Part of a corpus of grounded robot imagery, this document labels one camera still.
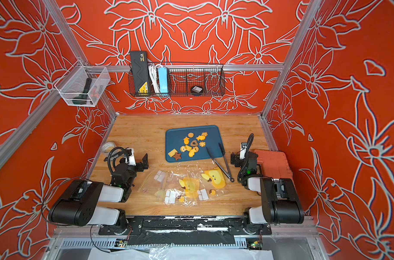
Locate metal kitchen tongs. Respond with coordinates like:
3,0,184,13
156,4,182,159
206,142,235,183

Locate clear bag yellow dog print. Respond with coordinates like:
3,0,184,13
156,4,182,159
197,167,230,198

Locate yellow square cookie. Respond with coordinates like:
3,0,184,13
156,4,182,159
168,149,178,158

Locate brown star cookie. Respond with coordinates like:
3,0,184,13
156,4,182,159
173,153,181,160

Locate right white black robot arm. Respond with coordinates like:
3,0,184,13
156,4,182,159
231,133,304,226

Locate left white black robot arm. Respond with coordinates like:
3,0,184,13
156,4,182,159
47,146,149,231

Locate clear tape roll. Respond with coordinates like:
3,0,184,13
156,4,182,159
101,141,116,153

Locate orange plastic tool case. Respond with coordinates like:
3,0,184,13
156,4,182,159
254,149,293,180

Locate teal plastic tray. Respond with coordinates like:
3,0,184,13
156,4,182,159
165,125,223,163

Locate small black round device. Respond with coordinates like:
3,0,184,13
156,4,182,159
190,86,204,96

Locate light blue box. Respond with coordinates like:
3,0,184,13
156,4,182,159
158,67,168,95

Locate black box yellow label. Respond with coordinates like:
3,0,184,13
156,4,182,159
130,51,150,96

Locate brown heart ring cookie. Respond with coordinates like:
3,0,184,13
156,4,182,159
190,140,199,147

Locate black mounting base rail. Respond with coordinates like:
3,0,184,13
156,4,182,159
98,216,272,236

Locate dark green tool handle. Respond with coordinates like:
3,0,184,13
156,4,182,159
72,78,92,105

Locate black wire wall basket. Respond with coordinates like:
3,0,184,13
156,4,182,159
128,62,226,98

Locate clear acrylic wall bin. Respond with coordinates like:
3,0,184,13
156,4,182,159
54,60,110,107

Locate white coiled cable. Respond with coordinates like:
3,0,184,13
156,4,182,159
149,63,161,95

